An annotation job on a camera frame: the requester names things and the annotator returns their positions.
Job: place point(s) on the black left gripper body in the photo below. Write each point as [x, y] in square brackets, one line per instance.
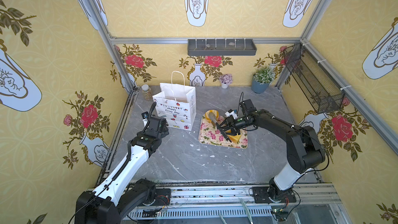
[160, 130]

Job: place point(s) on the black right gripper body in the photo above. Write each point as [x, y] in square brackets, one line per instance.
[230, 123]

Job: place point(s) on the black metal tongs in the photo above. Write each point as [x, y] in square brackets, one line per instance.
[212, 117]

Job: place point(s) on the square yellow toast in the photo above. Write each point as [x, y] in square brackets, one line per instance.
[233, 138]

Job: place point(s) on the white printed paper bag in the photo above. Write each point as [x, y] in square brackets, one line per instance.
[177, 104]

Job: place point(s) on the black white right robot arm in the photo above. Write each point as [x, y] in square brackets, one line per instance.
[304, 151]

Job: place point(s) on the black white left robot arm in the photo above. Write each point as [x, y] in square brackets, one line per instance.
[110, 202]

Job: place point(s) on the floral rectangular tray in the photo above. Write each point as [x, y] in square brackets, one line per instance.
[210, 135]

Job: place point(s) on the small purple flower pot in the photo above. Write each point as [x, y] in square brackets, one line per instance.
[225, 80]

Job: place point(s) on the glass jar with sprinkles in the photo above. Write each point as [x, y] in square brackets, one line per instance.
[147, 92]

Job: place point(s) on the green plant blue pot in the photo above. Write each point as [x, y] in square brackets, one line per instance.
[261, 79]

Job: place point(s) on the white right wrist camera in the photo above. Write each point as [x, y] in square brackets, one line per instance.
[231, 113]

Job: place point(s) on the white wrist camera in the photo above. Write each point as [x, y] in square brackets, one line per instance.
[231, 113]
[145, 115]

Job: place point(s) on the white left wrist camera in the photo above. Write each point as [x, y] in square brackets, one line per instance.
[145, 115]

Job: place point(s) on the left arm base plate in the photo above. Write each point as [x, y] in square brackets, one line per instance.
[162, 198]

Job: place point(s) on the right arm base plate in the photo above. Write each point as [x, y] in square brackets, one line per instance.
[264, 196]

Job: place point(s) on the grey wall shelf rack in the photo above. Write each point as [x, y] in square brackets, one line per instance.
[221, 47]

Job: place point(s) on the black wire mesh basket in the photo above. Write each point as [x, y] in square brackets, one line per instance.
[322, 92]

